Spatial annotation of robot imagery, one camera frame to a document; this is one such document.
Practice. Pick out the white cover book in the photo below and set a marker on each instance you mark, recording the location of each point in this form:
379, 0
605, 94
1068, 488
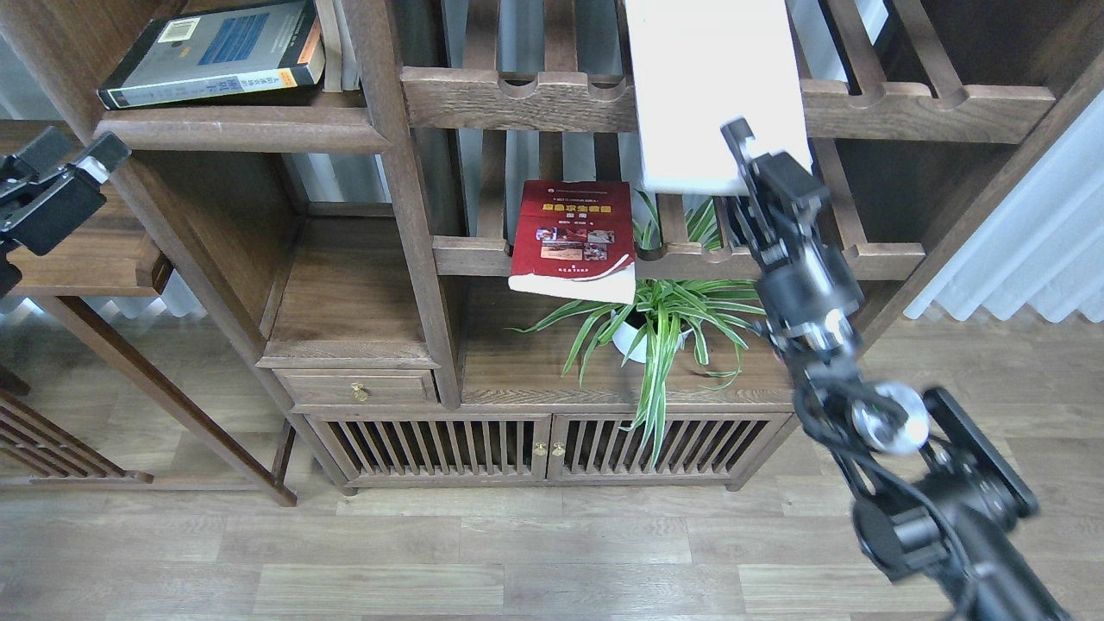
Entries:
698, 65

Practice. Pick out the white curtain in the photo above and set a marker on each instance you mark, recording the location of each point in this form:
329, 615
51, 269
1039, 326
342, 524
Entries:
1043, 246

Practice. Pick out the white plant pot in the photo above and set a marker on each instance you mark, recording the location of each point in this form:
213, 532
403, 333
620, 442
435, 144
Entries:
648, 337

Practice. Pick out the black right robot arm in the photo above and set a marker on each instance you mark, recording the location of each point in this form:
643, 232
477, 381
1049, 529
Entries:
931, 494

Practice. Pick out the large wooden bookshelf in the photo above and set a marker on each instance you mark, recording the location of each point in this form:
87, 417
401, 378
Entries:
361, 237

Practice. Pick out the green spider plant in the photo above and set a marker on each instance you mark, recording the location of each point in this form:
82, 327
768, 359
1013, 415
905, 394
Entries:
662, 311

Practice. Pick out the green grey cover book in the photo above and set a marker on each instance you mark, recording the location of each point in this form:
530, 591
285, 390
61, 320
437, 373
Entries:
255, 47

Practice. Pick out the beige upright book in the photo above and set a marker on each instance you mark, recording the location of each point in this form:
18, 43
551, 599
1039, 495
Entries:
332, 46

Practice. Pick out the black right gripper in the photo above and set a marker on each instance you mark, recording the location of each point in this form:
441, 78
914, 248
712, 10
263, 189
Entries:
806, 287

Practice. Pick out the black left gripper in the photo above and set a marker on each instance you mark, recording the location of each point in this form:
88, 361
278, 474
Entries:
45, 198

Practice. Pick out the red cover book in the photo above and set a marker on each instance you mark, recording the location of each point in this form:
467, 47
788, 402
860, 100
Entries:
575, 240

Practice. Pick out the wooden side table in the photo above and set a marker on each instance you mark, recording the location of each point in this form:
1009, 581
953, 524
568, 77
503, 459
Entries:
112, 255

